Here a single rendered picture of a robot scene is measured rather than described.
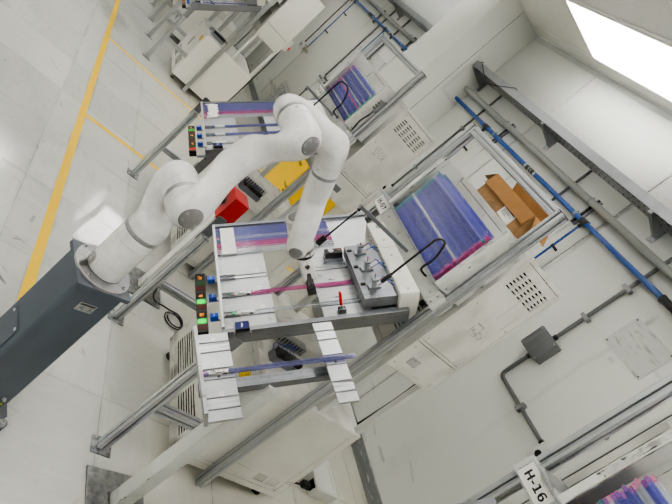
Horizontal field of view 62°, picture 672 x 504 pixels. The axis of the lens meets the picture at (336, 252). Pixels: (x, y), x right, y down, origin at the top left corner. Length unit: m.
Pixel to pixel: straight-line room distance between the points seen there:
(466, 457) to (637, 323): 1.23
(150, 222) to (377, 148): 2.00
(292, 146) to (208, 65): 4.96
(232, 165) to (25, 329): 0.81
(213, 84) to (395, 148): 3.48
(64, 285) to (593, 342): 2.77
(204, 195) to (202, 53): 4.92
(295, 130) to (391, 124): 1.88
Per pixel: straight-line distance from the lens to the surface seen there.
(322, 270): 2.34
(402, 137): 3.45
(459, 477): 3.58
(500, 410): 3.59
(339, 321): 2.12
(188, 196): 1.59
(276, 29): 6.45
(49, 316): 1.87
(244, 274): 2.32
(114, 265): 1.77
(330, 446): 2.73
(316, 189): 1.78
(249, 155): 1.60
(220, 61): 6.50
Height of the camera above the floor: 1.70
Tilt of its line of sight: 14 degrees down
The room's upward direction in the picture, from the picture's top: 51 degrees clockwise
